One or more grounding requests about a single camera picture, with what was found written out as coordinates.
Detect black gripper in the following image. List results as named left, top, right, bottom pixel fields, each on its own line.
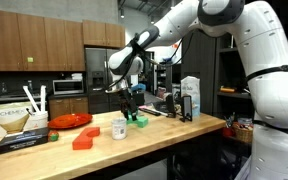
left=117, top=87, right=139, bottom=122

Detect white printed tin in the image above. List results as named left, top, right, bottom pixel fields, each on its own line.
left=111, top=117, right=128, bottom=141

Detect pink sticky note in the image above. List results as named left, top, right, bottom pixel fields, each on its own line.
left=138, top=104, right=157, bottom=111

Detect black electronics box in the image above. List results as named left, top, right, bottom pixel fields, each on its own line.
left=152, top=100, right=168, bottom=114

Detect small black phone on stand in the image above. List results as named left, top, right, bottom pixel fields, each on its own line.
left=164, top=93, right=178, bottom=119

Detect red plate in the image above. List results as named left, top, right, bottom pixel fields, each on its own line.
left=47, top=113, right=94, bottom=130

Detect orange foam block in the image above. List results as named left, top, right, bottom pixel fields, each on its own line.
left=72, top=126, right=101, bottom=151

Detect stainless steel refrigerator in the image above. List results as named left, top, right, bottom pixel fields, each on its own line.
left=84, top=47, right=122, bottom=115

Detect wide wooden lower cabinet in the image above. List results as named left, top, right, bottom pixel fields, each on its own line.
left=48, top=96, right=90, bottom=121

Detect white stack on microwave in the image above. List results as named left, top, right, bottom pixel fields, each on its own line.
left=70, top=72, right=84, bottom=81

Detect white and blue paper bag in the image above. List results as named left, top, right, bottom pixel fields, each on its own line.
left=180, top=75, right=202, bottom=118

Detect silver microwave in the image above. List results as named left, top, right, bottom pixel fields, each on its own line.
left=52, top=78, right=85, bottom=96

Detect toy strawberry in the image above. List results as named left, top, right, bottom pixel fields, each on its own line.
left=47, top=129, right=60, bottom=143

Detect wooden cabinet above refrigerator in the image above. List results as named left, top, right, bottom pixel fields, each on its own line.
left=82, top=19, right=126, bottom=50

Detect white plastic stick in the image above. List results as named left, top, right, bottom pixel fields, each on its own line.
left=39, top=84, right=47, bottom=113
left=22, top=85, right=41, bottom=115

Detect white cup with sticks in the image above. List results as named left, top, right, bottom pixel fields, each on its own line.
left=25, top=110, right=49, bottom=132

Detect small red container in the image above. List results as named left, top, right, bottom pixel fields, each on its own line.
left=221, top=126, right=235, bottom=139

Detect flat orange tool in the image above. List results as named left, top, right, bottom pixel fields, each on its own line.
left=219, top=86, right=237, bottom=94

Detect dark shelving unit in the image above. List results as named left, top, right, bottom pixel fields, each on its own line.
left=180, top=29, right=288, bottom=180

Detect flat black box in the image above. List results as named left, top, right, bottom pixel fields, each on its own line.
left=0, top=127, right=50, bottom=156

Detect wicker basket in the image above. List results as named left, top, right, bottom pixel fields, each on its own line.
left=232, top=121, right=254, bottom=145

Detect wooden upper kitchen cabinets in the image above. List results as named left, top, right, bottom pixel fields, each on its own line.
left=0, top=8, right=86, bottom=72

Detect white Chemex filter box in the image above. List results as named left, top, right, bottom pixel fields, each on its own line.
left=0, top=101, right=36, bottom=140

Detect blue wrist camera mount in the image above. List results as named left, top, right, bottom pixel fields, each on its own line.
left=130, top=83, right=147, bottom=93

